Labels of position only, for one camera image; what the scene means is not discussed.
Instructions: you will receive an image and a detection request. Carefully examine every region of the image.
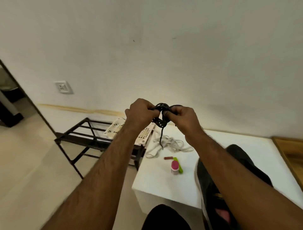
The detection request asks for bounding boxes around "person's right forearm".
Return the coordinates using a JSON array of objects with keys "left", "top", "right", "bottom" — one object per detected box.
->
[{"left": 186, "top": 130, "right": 303, "bottom": 230}]

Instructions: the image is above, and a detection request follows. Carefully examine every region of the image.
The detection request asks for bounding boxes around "wooden board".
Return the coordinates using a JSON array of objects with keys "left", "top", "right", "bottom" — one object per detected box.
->
[{"left": 271, "top": 136, "right": 303, "bottom": 191}]

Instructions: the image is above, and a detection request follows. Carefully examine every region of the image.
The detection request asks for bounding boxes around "pink capped white bottle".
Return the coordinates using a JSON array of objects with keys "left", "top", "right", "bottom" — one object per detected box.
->
[{"left": 170, "top": 160, "right": 181, "bottom": 175}]

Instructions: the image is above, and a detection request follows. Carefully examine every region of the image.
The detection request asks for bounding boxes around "green marker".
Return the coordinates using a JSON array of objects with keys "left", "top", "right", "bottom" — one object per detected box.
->
[{"left": 172, "top": 156, "right": 184, "bottom": 174}]

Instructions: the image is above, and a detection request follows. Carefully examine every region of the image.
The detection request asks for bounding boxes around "black metal rack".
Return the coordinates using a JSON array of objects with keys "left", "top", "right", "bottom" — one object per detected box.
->
[{"left": 53, "top": 117, "right": 147, "bottom": 180}]

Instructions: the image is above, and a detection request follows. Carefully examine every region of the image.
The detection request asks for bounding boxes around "white perforated plastic tray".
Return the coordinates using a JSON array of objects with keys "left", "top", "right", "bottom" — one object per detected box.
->
[{"left": 103, "top": 117, "right": 156, "bottom": 147}]

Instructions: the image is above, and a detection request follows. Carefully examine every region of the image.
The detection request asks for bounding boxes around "person's left hand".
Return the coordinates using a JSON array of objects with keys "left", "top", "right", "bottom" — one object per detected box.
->
[{"left": 124, "top": 98, "right": 162, "bottom": 134}]

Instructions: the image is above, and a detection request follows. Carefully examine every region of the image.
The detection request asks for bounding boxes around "grey shoelaces bundle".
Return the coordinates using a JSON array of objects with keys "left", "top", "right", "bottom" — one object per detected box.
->
[{"left": 144, "top": 130, "right": 195, "bottom": 160}]

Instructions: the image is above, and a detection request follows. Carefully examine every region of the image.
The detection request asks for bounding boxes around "white wall socket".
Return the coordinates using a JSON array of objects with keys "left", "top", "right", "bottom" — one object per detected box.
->
[{"left": 53, "top": 80, "right": 74, "bottom": 95}]

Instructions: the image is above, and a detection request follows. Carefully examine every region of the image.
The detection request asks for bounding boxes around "person's left forearm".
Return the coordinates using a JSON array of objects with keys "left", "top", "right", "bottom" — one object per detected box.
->
[{"left": 40, "top": 124, "right": 152, "bottom": 230}]

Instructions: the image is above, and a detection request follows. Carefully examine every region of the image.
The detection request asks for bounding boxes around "person's right hand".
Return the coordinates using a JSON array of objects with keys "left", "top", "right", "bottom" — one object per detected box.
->
[{"left": 163, "top": 105, "right": 205, "bottom": 142}]

